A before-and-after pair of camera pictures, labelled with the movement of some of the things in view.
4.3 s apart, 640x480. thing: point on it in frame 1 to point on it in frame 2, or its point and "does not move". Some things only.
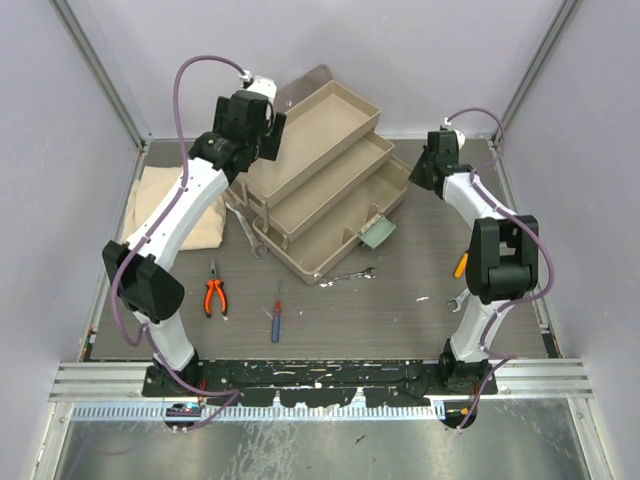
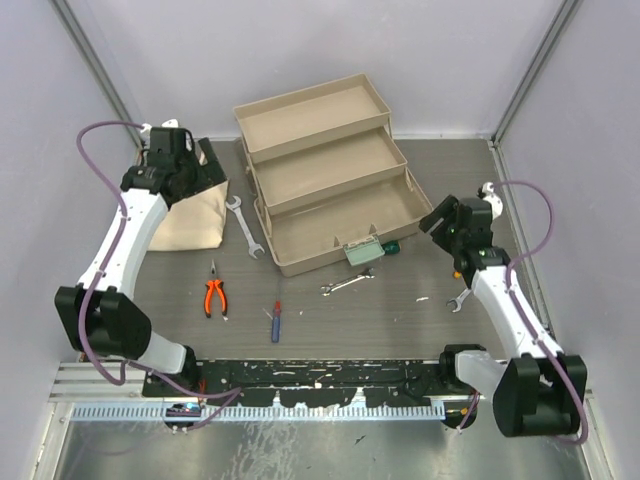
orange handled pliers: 210,285 does not move
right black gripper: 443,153 to 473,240
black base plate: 386,382 does not move
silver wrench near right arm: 459,300 does not move
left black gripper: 269,142 to 209,175
